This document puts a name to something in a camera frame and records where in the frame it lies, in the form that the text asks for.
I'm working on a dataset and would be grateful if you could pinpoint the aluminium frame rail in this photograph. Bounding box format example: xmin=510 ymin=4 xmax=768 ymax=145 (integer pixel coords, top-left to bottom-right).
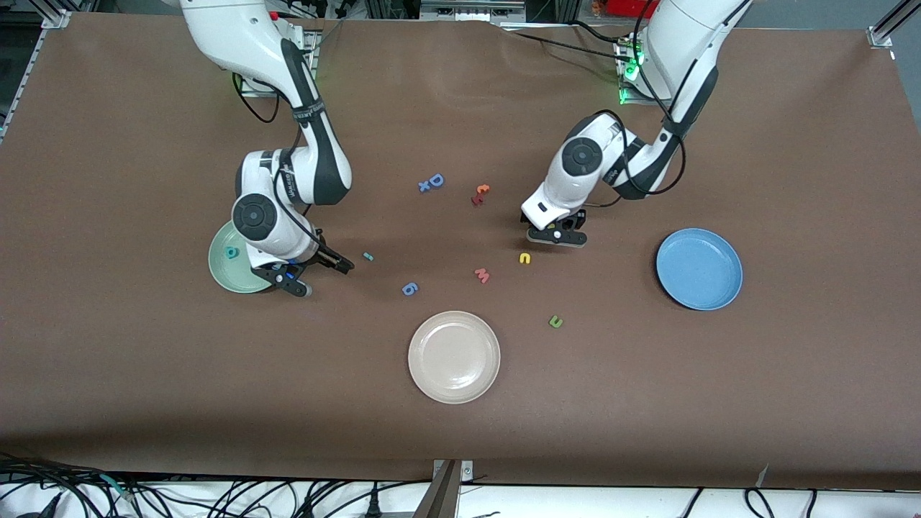
xmin=0 ymin=29 xmax=45 ymax=141

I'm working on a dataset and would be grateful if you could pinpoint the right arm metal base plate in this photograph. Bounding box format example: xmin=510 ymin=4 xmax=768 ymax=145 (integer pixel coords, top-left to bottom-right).
xmin=240 ymin=76 xmax=317 ymax=98

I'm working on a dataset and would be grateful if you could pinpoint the aluminium frame extrusion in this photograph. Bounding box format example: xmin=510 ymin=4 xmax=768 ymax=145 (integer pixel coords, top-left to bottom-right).
xmin=874 ymin=0 xmax=921 ymax=40

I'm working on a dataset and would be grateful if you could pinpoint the teal connector cable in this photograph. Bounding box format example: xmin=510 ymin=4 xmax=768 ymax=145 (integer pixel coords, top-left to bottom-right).
xmin=99 ymin=473 xmax=137 ymax=502

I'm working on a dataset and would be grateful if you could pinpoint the light green round plate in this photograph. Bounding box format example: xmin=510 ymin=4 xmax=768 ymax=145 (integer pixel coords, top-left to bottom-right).
xmin=208 ymin=219 xmax=274 ymax=294

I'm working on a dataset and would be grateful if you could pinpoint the brown table cover sheet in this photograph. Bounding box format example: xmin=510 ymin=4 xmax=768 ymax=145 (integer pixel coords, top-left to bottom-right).
xmin=0 ymin=11 xmax=921 ymax=491

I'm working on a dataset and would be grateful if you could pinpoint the blue round plate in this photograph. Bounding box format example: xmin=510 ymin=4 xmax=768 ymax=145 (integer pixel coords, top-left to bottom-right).
xmin=655 ymin=228 xmax=743 ymax=312

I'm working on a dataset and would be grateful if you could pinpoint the grey metal post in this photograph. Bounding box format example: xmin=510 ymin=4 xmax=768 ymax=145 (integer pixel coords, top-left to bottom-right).
xmin=413 ymin=459 xmax=462 ymax=518

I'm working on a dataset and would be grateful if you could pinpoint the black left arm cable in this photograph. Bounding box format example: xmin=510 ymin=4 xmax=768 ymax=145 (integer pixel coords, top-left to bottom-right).
xmin=584 ymin=0 xmax=688 ymax=211

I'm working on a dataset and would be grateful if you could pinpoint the beige round plate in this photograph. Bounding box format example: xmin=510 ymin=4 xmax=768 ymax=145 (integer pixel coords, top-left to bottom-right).
xmin=407 ymin=310 xmax=502 ymax=405

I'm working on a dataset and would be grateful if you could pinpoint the black tabletop cable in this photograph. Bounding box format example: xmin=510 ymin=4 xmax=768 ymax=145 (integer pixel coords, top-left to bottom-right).
xmin=512 ymin=30 xmax=627 ymax=62

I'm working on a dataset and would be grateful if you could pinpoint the grey equipment box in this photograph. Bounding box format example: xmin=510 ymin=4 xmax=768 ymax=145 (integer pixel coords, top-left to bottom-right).
xmin=419 ymin=0 xmax=527 ymax=24

